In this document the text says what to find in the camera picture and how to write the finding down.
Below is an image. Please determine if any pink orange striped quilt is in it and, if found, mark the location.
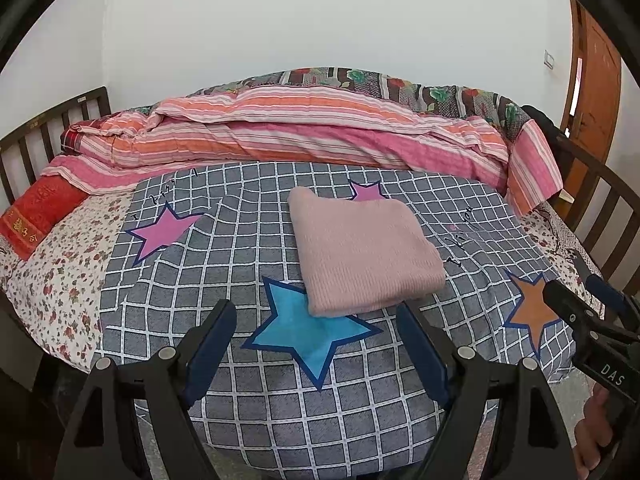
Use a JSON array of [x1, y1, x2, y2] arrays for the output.
[[40, 85, 563, 216]]

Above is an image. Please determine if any pink knit sweater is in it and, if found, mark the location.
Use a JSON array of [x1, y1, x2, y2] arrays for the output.
[[287, 186, 447, 318]]

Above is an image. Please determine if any black smartphone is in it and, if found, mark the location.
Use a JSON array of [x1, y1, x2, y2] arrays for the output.
[[570, 255, 596, 286]]

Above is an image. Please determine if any floral bed sheet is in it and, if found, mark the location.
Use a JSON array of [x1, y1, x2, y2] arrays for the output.
[[0, 190, 606, 371]]

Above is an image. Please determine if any dark clothing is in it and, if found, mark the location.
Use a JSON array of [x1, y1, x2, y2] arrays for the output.
[[520, 105, 556, 136]]

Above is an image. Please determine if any person's right hand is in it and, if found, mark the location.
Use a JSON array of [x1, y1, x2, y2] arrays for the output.
[[574, 390, 618, 480]]

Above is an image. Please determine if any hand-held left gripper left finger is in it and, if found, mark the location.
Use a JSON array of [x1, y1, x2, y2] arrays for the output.
[[54, 299, 238, 480]]

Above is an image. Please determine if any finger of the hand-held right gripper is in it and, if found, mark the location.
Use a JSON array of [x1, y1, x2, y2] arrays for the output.
[[544, 280, 608, 346], [586, 274, 640, 321]]

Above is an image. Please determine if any grey checked star blanket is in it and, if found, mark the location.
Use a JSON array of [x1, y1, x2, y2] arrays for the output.
[[92, 162, 576, 466]]

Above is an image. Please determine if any wooden bed headboard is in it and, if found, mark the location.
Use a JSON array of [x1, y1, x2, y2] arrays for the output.
[[0, 86, 112, 206]]

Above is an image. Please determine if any red plaid pillow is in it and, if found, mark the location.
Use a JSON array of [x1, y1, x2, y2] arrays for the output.
[[60, 121, 116, 153]]

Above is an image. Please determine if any wooden door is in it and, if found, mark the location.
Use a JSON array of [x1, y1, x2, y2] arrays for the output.
[[557, 0, 623, 201]]

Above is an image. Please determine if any red embroidered pillow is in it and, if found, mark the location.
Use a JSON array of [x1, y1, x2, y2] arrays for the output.
[[0, 175, 88, 261]]

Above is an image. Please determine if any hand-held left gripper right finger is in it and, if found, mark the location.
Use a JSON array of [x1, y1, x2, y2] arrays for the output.
[[396, 300, 576, 480]]

